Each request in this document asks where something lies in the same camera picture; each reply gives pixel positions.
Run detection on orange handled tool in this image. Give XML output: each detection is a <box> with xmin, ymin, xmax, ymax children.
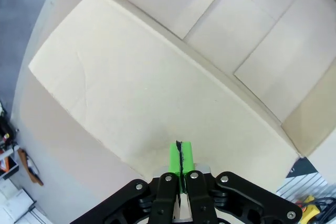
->
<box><xmin>17</xmin><ymin>149</ymin><xmax>45</xmax><ymax>187</ymax></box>

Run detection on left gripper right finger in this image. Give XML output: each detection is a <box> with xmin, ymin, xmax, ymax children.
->
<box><xmin>181</xmin><ymin>141</ymin><xmax>303</xmax><ymax>224</ymax></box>

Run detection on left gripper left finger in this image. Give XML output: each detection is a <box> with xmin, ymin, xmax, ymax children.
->
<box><xmin>70</xmin><ymin>141</ymin><xmax>184</xmax><ymax>224</ymax></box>

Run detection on cardboard box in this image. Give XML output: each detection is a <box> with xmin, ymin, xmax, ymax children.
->
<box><xmin>28</xmin><ymin>0</ymin><xmax>336</xmax><ymax>192</ymax></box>

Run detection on yellow power strip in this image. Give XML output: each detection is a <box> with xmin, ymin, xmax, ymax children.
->
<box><xmin>296</xmin><ymin>194</ymin><xmax>324</xmax><ymax>219</ymax></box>

